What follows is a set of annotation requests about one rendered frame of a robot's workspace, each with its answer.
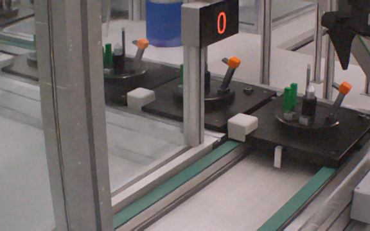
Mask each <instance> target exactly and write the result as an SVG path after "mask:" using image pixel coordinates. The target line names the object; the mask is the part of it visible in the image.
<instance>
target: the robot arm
mask: <svg viewBox="0 0 370 231"><path fill-rule="evenodd" d="M348 4H350V5H352V9H351V14H350V13H346V12H343V11H341V10H339V11H334V12H325V13H324V14H323V16H322V17H321V26H322V27H324V28H327V29H329V30H326V33H327V34H328V35H329V36H330V39H331V41H332V43H333V46H334V48H335V50H336V52H337V56H338V58H339V62H340V65H341V68H342V70H343V71H345V70H347V69H348V65H349V59H350V51H351V45H352V40H353V39H354V37H356V35H359V36H361V37H364V38H365V39H368V40H370V0H348Z"/></svg>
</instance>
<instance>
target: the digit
mask: <svg viewBox="0 0 370 231"><path fill-rule="evenodd" d="M213 20H214V41H215V40H217V39H219V38H221V37H224V36H226V35H228V34H229V21H228V20H229V3H225V4H222V5H220V6H216V7H214V10H213Z"/></svg>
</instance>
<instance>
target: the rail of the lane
mask: <svg viewBox="0 0 370 231"><path fill-rule="evenodd" d="M357 151H359V152H358V153H357V154H356V155H355V156H354V157H353V158H352V159H351V160H350V161H349V163H348V164H347V165H346V166H345V167H344V168H343V169H342V170H341V171H340V173H339V174H338V175H337V176H336V177H335V178H334V179H333V180H332V181H331V182H330V183H329V184H328V185H327V186H326V187H325V188H324V189H323V191H322V192H321V193H320V194H319V195H318V196H317V197H316V198H315V199H314V200H313V201H312V202H311V203H309V204H308V205H307V206H306V208H305V209H304V210H303V211H302V212H301V213H300V214H299V215H298V216H297V217H296V218H295V219H294V220H293V221H292V222H291V224H289V225H288V226H287V227H286V228H285V229H284V231H351V229H352V228H353V227H354V226H355V225H356V223H357V222H358V220H354V219H351V218H350V217H349V213H350V212H351V202H352V197H353V192H354V189H355V187H356V186H357V185H358V184H359V183H360V181H361V180H362V179H363V177H365V175H366V174H368V171H369V170H370V133H367V134H366V135H365V136H364V137H363V138H362V140H361V141H360V142H359V143H358V148H357Z"/></svg>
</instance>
